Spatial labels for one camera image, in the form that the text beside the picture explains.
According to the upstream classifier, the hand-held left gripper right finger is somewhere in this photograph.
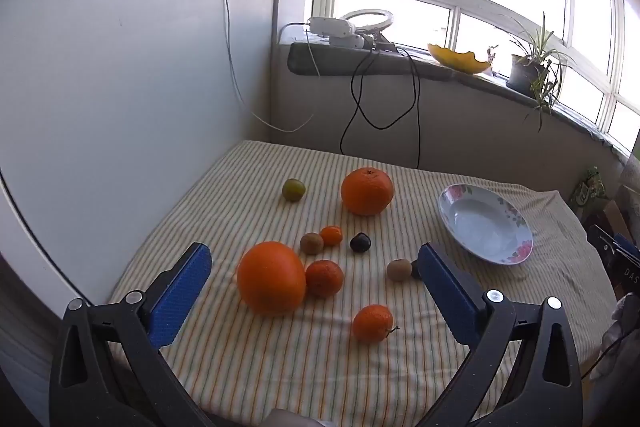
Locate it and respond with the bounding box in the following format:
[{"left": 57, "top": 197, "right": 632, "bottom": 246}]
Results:
[{"left": 416, "top": 242, "right": 583, "bottom": 427}]

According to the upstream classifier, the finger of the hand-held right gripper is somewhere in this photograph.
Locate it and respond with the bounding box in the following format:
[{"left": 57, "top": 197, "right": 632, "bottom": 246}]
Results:
[{"left": 587, "top": 224, "right": 640, "bottom": 265}]

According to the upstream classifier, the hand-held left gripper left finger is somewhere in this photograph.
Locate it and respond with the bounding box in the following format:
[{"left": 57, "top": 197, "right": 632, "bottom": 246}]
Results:
[{"left": 48, "top": 242, "right": 216, "bottom": 427}]

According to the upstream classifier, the round brown fruit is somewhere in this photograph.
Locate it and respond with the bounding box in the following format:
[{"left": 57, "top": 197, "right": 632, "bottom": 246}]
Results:
[
  {"left": 386, "top": 258, "right": 413, "bottom": 282},
  {"left": 300, "top": 232, "right": 324, "bottom": 256}
]

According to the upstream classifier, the white floral bowl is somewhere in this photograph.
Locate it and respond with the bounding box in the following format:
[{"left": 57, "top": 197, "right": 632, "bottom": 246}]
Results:
[{"left": 438, "top": 184, "right": 534, "bottom": 265}]

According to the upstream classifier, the mandarin with stem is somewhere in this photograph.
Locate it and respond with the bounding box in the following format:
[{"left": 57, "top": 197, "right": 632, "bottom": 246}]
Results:
[{"left": 351, "top": 304, "right": 401, "bottom": 345}]

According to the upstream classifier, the large orange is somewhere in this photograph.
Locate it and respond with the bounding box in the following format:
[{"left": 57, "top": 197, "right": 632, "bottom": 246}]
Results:
[
  {"left": 340, "top": 167, "right": 395, "bottom": 217},
  {"left": 236, "top": 241, "right": 307, "bottom": 318}
]

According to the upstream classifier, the person's right hand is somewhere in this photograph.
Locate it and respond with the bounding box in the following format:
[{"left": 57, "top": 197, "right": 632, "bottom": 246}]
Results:
[{"left": 602, "top": 294, "right": 640, "bottom": 380}]

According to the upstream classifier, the cardboard box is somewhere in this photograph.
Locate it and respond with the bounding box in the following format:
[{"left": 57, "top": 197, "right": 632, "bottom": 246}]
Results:
[{"left": 600, "top": 184, "right": 640, "bottom": 239}]

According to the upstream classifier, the striped tablecloth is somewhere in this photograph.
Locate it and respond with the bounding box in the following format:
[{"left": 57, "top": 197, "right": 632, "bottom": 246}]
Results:
[{"left": 107, "top": 139, "right": 618, "bottom": 427}]

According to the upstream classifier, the green plum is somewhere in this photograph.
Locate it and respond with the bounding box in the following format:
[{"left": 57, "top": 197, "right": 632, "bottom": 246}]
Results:
[{"left": 282, "top": 178, "right": 306, "bottom": 202}]

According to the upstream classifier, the potted spider plant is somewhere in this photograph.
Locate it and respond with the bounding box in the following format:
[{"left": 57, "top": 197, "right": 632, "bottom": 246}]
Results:
[{"left": 492, "top": 12, "right": 576, "bottom": 132}]

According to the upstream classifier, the large white panel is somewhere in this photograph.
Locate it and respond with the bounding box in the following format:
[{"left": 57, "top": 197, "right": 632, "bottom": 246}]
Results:
[{"left": 0, "top": 0, "right": 278, "bottom": 308}]

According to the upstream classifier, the yellow melon peel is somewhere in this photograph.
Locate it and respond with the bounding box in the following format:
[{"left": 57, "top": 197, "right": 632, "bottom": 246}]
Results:
[{"left": 427, "top": 43, "right": 492, "bottom": 75}]

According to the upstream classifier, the grey windowsill mat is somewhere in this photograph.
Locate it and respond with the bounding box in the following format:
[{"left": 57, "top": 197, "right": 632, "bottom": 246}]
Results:
[{"left": 287, "top": 41, "right": 453, "bottom": 82}]

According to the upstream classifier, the white power adapter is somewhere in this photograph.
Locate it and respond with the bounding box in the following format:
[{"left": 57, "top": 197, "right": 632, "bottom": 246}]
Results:
[{"left": 307, "top": 17, "right": 363, "bottom": 50}]

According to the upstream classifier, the black cable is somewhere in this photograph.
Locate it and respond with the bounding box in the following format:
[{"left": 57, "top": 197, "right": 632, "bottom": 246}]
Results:
[
  {"left": 340, "top": 49, "right": 418, "bottom": 155},
  {"left": 397, "top": 47, "right": 422, "bottom": 168}
]

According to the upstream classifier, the white cable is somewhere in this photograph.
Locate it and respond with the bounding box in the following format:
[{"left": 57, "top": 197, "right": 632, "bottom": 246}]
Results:
[{"left": 224, "top": 0, "right": 321, "bottom": 132}]

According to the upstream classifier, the white ring light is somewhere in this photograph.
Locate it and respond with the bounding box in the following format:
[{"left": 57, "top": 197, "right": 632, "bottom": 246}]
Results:
[{"left": 342, "top": 8, "right": 397, "bottom": 34}]

